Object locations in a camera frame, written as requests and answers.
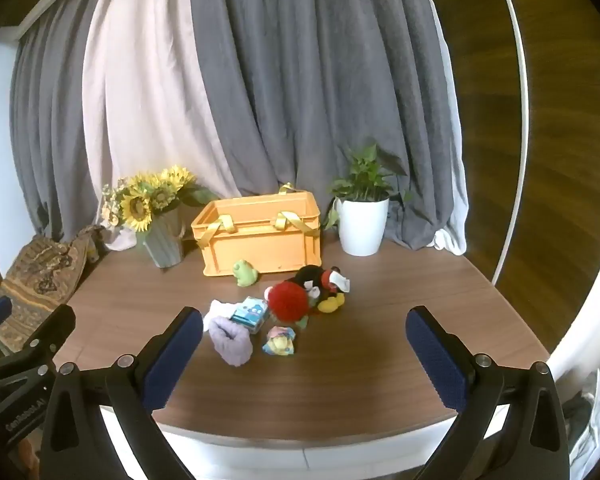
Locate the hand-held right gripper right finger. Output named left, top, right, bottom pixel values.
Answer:
left=405, top=306, right=571, bottom=480

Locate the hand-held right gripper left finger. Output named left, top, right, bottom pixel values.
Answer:
left=39, top=306, right=204, bottom=480

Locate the blue cartoon tissue pack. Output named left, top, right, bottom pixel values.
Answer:
left=230, top=296, right=271, bottom=335

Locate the red fluffy plush toy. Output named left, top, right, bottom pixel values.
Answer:
left=265, top=281, right=312, bottom=330

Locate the black mouse plush toy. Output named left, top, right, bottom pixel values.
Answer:
left=294, top=265, right=353, bottom=316

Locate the orange crate with yellow handles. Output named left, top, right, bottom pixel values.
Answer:
left=190, top=183, right=323, bottom=278

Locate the woven straw item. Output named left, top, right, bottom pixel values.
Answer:
left=0, top=224, right=107, bottom=357

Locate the purple fuzzy sock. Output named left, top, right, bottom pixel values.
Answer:
left=208, top=316, right=255, bottom=368

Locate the white sock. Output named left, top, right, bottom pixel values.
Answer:
left=202, top=299, right=242, bottom=332

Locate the small multicoloured plush toy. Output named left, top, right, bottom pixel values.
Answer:
left=261, top=326, right=297, bottom=357

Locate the green frog plush toy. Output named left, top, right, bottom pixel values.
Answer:
left=231, top=259, right=260, bottom=288

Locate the grey ribbed vase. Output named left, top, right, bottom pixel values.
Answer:
left=141, top=209, right=186, bottom=268

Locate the white sheer curtain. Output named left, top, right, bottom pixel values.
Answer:
left=427, top=0, right=469, bottom=257

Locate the white plant pot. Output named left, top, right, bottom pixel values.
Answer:
left=336, top=197, right=390, bottom=257

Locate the sunflower bouquet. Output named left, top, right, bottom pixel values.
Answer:
left=101, top=164, right=220, bottom=235

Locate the white crumpled cloth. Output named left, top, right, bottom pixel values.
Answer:
left=562, top=364, right=600, bottom=467

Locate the grey curtain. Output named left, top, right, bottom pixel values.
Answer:
left=9, top=20, right=108, bottom=243
left=189, top=0, right=462, bottom=251

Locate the green potted plant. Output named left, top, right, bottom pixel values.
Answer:
left=324, top=144, right=412, bottom=232

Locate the pale pink curtain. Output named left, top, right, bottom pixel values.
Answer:
left=81, top=0, right=253, bottom=252

